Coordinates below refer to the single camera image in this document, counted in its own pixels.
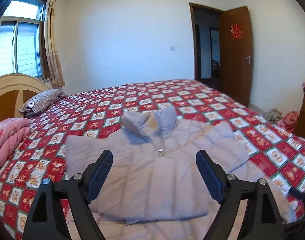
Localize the light grey quilted down jacket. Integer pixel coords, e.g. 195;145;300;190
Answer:
64;106;297;240

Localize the red checkered cartoon bedspread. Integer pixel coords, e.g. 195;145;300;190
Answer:
0;78;305;240

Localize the red patterned bag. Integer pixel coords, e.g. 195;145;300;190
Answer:
277;111;299;133

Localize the grey crumpled cloth on floor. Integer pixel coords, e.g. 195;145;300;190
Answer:
264;108;282;124

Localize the pink folded quilt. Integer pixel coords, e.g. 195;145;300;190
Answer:
0;118;30;169

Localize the striped pillow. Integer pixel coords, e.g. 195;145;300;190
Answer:
18;89;66;116

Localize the beige wooden headboard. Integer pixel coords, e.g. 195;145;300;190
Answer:
0;74;49;122

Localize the beige plaid curtain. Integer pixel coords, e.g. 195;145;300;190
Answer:
44;0;65;88

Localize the brown wooden door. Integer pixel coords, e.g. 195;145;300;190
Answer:
219;6;253;106

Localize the red paper door decoration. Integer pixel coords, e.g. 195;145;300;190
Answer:
230;23;242;40

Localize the window with white frame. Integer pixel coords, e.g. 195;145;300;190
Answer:
0;0;48;80

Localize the dark brown door frame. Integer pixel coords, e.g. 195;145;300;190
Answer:
189;3;223;89

